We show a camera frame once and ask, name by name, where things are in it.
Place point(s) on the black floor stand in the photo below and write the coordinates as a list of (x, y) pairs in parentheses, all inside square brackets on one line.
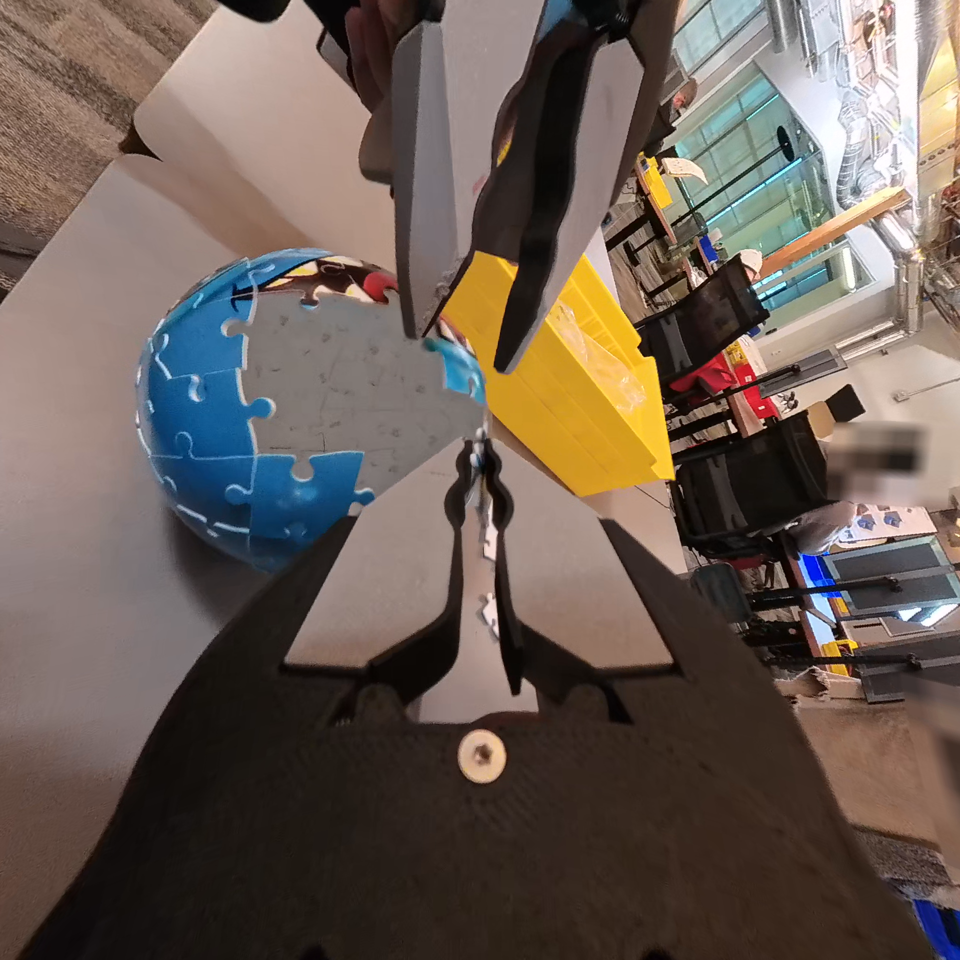
[(785, 142)]

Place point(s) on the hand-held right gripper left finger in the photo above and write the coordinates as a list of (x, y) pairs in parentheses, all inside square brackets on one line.
[(375, 585)]

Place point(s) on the white puzzle piece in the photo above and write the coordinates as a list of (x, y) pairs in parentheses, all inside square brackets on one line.
[(489, 619), (487, 536)]

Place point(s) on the tan and black box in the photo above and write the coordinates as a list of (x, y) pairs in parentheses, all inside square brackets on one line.
[(851, 401)]

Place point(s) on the person's left hand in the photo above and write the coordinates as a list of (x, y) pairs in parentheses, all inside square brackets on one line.
[(371, 60)]

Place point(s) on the yellow plastic bin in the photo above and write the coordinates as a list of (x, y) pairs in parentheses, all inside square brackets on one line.
[(570, 420)]

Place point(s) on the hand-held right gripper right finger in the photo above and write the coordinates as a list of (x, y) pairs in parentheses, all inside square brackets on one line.
[(585, 592)]

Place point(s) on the clear plastic bag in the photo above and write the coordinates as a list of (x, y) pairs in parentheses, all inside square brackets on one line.
[(600, 360)]

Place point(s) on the silver ventilation duct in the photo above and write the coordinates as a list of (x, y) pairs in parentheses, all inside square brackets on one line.
[(855, 150)]

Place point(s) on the blue puzzle ball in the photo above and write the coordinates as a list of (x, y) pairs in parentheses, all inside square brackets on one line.
[(202, 420)]

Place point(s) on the wooden beam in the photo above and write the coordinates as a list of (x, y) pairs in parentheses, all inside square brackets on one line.
[(832, 225)]

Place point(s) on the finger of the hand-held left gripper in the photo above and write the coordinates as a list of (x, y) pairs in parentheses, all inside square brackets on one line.
[(607, 150), (427, 187)]

